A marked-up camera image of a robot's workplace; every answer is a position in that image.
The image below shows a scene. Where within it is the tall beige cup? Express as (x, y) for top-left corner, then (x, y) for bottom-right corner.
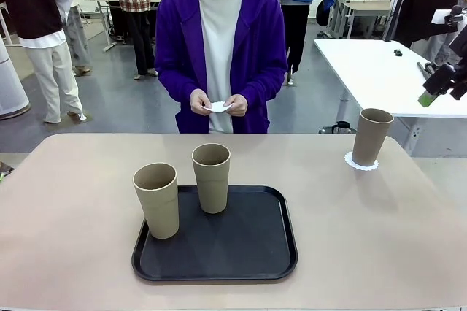
(351, 107), (395, 167)
(132, 163), (180, 240)
(191, 143), (231, 215)

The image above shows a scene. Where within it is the person in grey trousers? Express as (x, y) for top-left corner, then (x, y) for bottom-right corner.
(54, 0), (92, 77)

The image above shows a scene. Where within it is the person's right hand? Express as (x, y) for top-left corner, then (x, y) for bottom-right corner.
(189, 88), (215, 115)

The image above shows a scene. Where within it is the black hanging bag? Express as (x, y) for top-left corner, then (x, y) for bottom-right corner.
(315, 0), (331, 28)

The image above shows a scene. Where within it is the person in dark coat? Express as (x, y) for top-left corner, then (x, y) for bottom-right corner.
(393, 0), (459, 67)

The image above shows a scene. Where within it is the purple-sleeved left forearm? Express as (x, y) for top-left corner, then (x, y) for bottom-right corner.
(242, 66), (289, 104)

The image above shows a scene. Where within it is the black folded tripod tool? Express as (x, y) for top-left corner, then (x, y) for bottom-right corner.
(417, 61), (439, 79)

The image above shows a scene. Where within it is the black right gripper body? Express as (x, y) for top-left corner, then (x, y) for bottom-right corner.
(448, 24), (467, 74)

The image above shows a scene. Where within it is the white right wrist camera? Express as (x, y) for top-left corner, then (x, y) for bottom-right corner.
(432, 4), (467, 28)

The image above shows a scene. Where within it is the purple-sleeved right forearm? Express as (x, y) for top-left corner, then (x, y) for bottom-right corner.
(155, 66), (204, 102)

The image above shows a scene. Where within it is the black plastic tray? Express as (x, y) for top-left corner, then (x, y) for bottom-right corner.
(131, 185), (298, 283)

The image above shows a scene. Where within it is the person's left hand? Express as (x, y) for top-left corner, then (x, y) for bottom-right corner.
(223, 94), (250, 118)

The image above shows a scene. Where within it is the white background workbench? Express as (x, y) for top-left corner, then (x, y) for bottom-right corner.
(328, 0), (394, 40)

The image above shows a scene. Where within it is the white cylindrical air purifier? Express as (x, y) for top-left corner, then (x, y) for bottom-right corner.
(0, 39), (31, 120)

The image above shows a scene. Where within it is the white scalloped paper coaster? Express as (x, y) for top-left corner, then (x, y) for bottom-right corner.
(344, 150), (379, 172)
(202, 101), (234, 114)

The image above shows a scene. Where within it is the person in purple hoodie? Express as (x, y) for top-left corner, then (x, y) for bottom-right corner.
(154, 0), (289, 135)

